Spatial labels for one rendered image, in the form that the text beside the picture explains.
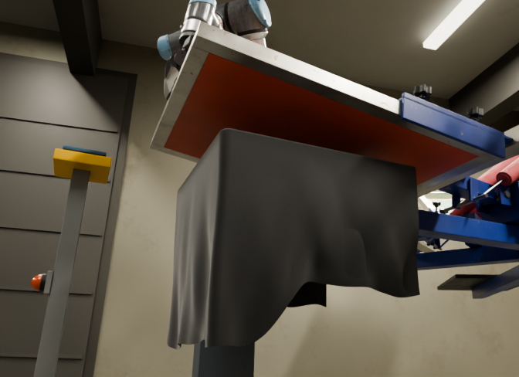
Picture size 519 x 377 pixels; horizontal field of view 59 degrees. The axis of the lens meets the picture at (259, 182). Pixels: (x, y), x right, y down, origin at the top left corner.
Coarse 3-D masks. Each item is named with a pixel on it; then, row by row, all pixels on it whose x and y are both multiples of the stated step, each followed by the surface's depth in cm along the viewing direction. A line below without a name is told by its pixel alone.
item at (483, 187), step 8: (456, 184) 140; (464, 184) 142; (480, 184) 144; (488, 184) 145; (448, 192) 145; (456, 192) 144; (464, 192) 143; (480, 192) 143; (480, 200) 147; (488, 200) 146
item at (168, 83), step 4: (172, 68) 119; (172, 72) 119; (176, 72) 119; (168, 76) 118; (172, 76) 118; (176, 76) 119; (168, 80) 118; (172, 80) 118; (164, 84) 118; (168, 84) 117; (172, 84) 118; (164, 88) 118; (168, 88) 117; (164, 92) 118; (168, 92) 117; (168, 96) 117
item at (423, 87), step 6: (414, 90) 111; (420, 90) 110; (426, 90) 110; (420, 96) 110; (426, 96) 111; (468, 108) 115; (474, 108) 114; (480, 108) 115; (468, 114) 115; (474, 114) 114; (480, 114) 114; (474, 120) 115; (480, 120) 116
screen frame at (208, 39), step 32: (224, 32) 93; (192, 64) 99; (256, 64) 96; (288, 64) 97; (352, 96) 101; (384, 96) 104; (160, 128) 129; (416, 128) 108; (192, 160) 144; (480, 160) 116
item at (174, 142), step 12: (180, 120) 122; (192, 120) 121; (204, 120) 120; (180, 132) 129; (192, 132) 128; (204, 132) 127; (216, 132) 125; (168, 144) 137; (180, 144) 136; (192, 144) 135; (204, 144) 133; (192, 156) 142
